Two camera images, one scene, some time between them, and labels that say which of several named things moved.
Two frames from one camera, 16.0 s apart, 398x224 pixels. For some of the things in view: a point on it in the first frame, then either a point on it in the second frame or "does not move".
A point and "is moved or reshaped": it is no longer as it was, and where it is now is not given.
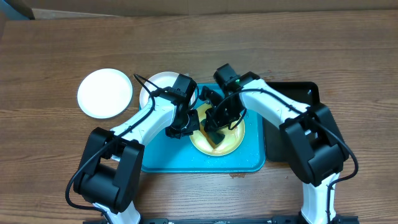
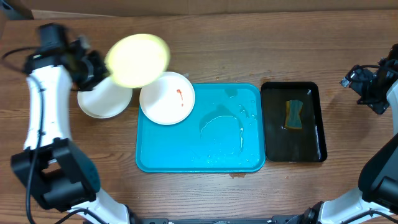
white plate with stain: (104, 93) does not move
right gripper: (216, 123) to (357, 81)
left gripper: (195, 126) to (90, 86)
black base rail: (280, 220) does not move
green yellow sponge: (214, 138) is moved or reshaped
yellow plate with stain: (233, 139) to (137, 60)
